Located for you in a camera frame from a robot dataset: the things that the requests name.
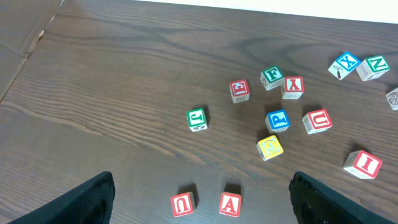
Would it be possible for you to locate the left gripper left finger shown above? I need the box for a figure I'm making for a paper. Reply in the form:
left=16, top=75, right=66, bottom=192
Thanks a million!
left=9, top=171, right=116, bottom=224

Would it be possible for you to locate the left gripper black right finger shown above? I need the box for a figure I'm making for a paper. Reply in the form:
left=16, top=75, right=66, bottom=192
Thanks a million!
left=289, top=172, right=394, bottom=224

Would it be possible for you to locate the red I block centre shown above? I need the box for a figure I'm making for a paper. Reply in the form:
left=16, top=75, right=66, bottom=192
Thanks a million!
left=343, top=150, right=382, bottom=179

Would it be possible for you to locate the yellow block left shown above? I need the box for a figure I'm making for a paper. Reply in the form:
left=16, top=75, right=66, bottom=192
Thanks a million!
left=256, top=135, right=284, bottom=161

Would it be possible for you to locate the red U block centre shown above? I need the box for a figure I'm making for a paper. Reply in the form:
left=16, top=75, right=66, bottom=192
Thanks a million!
left=302, top=109, right=333, bottom=134

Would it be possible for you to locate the red u block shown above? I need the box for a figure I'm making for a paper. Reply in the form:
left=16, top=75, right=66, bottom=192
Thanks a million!
left=170, top=192, right=196, bottom=217
left=302, top=109, right=333, bottom=134

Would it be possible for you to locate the red A letter block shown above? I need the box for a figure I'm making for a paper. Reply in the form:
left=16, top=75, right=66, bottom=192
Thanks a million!
left=219, top=192, right=242, bottom=217

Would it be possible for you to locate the blue P letter block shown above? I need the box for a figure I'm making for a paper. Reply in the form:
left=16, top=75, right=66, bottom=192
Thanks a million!
left=265, top=110, right=290, bottom=133

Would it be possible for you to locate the red U block left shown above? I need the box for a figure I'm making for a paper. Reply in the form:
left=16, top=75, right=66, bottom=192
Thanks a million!
left=170, top=192, right=196, bottom=217

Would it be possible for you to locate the red Y letter block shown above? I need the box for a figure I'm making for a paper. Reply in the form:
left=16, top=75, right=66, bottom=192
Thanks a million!
left=281, top=76, right=305, bottom=100

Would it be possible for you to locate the green F letter block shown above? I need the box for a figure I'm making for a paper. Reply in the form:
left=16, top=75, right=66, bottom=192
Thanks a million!
left=260, top=65, right=284, bottom=91

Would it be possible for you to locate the green J letter block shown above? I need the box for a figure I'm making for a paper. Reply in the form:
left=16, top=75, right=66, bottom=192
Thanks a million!
left=187, top=108, right=208, bottom=132

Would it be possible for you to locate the red G letter block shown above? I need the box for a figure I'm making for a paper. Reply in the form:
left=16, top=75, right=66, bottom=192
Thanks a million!
left=229, top=80, right=250, bottom=103

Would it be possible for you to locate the yellow C letter block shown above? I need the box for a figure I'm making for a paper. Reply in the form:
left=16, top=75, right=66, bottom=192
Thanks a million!
left=386, top=88, right=398, bottom=110

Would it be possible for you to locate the blue X letter block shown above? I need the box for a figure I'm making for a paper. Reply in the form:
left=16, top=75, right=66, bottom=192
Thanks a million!
left=328, top=52, right=361, bottom=80

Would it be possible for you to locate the green N letter block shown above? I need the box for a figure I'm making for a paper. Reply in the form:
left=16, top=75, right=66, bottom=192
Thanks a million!
left=356, top=55, right=391, bottom=82

